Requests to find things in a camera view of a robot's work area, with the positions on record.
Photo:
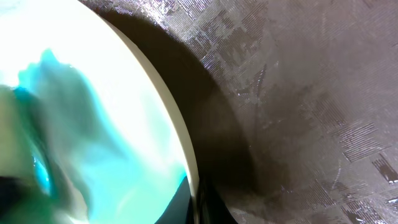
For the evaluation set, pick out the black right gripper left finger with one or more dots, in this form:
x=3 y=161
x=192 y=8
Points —
x=180 y=208

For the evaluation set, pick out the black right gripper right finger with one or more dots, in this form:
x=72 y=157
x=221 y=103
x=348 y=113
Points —
x=211 y=208

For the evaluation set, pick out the white plate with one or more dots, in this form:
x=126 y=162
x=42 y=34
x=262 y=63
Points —
x=140 y=150

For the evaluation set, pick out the green sponge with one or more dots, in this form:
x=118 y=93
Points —
x=44 y=131

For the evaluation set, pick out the dark grey serving tray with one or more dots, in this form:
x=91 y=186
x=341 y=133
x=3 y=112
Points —
x=291 y=105

